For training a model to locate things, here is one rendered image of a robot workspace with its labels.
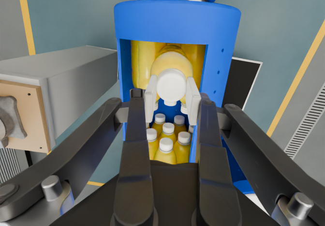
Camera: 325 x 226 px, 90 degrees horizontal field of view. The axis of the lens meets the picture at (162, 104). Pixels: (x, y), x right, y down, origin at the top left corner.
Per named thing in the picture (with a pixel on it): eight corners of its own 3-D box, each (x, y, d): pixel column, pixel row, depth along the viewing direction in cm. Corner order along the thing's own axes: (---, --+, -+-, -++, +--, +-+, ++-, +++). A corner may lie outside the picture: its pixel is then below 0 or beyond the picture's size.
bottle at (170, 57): (170, 80, 41) (170, 116, 24) (150, 59, 39) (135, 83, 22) (192, 60, 39) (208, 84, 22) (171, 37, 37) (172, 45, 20)
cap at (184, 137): (176, 141, 50) (176, 136, 49) (180, 134, 53) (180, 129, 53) (188, 144, 49) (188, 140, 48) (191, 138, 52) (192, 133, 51)
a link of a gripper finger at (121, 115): (141, 125, 14) (107, 123, 14) (148, 101, 18) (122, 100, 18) (141, 110, 13) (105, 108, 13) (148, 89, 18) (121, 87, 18)
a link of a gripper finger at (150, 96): (151, 123, 16) (143, 122, 16) (156, 96, 22) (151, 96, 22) (152, 94, 14) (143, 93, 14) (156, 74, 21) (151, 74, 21)
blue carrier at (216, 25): (138, 196, 88) (120, 264, 63) (133, 13, 52) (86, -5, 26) (190, 203, 86) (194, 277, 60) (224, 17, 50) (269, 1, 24)
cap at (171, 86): (170, 102, 23) (170, 107, 22) (151, 83, 22) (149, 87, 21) (191, 84, 22) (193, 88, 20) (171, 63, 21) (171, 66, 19)
